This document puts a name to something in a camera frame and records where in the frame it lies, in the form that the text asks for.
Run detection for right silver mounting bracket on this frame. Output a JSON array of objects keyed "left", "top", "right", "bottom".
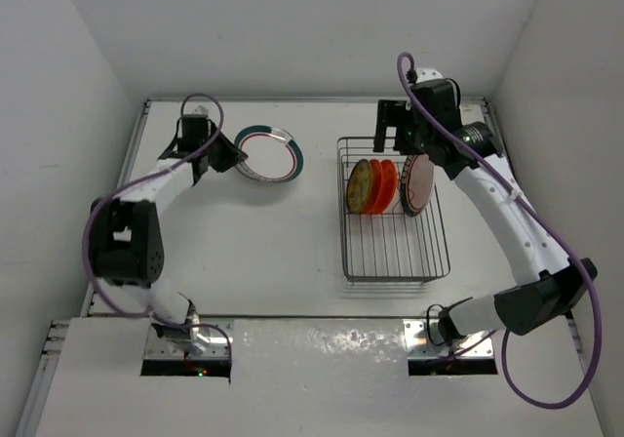
[{"left": 403, "top": 317, "right": 494, "bottom": 361}]

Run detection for grey wire dish rack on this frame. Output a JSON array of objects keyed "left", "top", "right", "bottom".
[{"left": 337, "top": 137, "right": 450, "bottom": 288}]

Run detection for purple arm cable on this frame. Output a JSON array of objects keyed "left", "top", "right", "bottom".
[
  {"left": 397, "top": 52, "right": 604, "bottom": 410},
  {"left": 81, "top": 93, "right": 237, "bottom": 360}
]

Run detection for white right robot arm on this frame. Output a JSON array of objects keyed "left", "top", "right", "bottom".
[{"left": 373, "top": 66, "right": 597, "bottom": 346}]

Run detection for left silver mounting bracket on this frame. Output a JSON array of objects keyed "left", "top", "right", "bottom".
[{"left": 143, "top": 317, "right": 234, "bottom": 360}]

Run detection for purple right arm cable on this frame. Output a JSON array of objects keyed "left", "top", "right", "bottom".
[{"left": 397, "top": 52, "right": 604, "bottom": 410}]

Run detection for white plate green red rim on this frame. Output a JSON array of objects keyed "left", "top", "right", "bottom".
[{"left": 234, "top": 125, "right": 304, "bottom": 183}]

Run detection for yellow patterned plate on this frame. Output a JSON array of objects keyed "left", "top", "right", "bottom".
[{"left": 345, "top": 159, "right": 371, "bottom": 214}]

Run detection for orange plate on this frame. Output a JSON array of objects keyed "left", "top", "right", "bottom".
[
  {"left": 361, "top": 159, "right": 383, "bottom": 215},
  {"left": 371, "top": 159, "right": 398, "bottom": 215}
]

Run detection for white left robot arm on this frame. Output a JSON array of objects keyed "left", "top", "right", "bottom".
[{"left": 83, "top": 112, "right": 248, "bottom": 345}]

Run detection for silver mounting bracket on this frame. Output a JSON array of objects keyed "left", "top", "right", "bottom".
[
  {"left": 143, "top": 317, "right": 234, "bottom": 360},
  {"left": 403, "top": 317, "right": 494, "bottom": 361}
]

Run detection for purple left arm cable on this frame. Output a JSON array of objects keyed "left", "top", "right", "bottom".
[{"left": 81, "top": 93, "right": 237, "bottom": 360}]

